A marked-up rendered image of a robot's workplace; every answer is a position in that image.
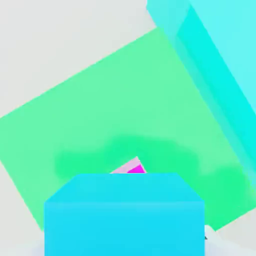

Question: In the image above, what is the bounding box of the small magenta cube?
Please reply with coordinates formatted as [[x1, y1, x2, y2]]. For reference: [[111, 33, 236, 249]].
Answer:
[[109, 156, 147, 175]]

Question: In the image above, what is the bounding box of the large cyan box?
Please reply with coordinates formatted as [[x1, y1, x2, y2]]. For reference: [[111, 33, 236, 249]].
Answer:
[[145, 0, 256, 188]]

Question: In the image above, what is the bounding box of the large green box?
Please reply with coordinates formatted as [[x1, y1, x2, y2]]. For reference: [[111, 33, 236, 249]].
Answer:
[[0, 26, 256, 233]]

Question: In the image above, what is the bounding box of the small blue cube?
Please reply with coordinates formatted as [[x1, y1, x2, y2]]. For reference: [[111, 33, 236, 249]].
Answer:
[[43, 172, 206, 256]]

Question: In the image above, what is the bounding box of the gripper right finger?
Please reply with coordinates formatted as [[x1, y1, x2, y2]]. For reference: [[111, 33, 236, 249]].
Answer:
[[204, 224, 244, 256]]

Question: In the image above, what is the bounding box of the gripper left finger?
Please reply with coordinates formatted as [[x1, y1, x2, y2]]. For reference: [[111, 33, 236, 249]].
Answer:
[[29, 242, 45, 256]]

